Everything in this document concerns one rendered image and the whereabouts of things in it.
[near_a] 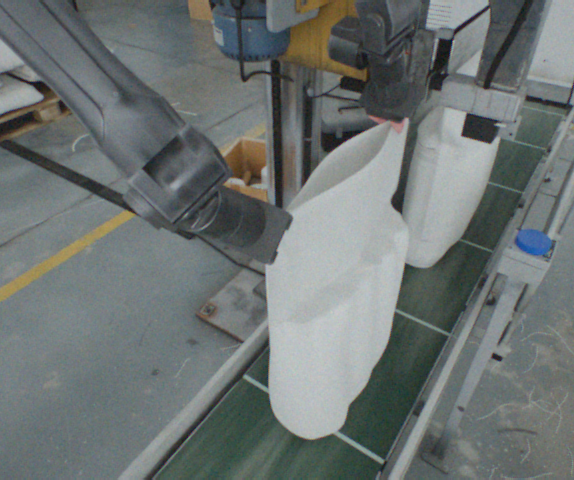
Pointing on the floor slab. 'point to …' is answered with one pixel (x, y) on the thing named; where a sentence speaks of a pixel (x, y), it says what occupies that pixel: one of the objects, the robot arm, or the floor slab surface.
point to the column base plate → (238, 304)
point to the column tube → (292, 127)
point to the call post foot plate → (438, 456)
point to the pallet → (48, 112)
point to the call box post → (480, 360)
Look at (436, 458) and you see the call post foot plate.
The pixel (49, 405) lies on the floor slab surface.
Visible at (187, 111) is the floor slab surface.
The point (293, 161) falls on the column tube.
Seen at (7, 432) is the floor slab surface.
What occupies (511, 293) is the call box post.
